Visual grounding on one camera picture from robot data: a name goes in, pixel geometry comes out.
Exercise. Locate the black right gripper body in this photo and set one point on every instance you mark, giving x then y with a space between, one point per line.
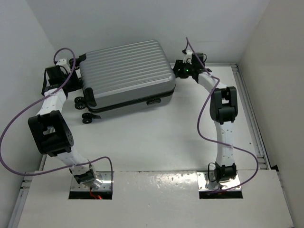
185 69

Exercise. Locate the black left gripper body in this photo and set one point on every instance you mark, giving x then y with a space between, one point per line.
72 83

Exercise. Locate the grey hard-shell suitcase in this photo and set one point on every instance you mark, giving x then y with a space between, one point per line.
124 79

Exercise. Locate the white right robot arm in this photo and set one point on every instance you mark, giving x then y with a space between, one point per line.
223 111

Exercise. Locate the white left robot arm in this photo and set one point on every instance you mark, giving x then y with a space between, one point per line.
51 132

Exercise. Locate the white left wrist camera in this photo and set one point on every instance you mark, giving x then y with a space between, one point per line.
64 63

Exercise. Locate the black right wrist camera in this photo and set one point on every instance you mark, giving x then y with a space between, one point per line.
198 58

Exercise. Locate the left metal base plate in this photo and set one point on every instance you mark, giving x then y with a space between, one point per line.
102 191

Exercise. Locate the metal base plate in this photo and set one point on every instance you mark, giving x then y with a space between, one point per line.
102 191
208 189

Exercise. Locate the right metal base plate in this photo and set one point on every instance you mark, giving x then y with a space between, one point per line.
208 189

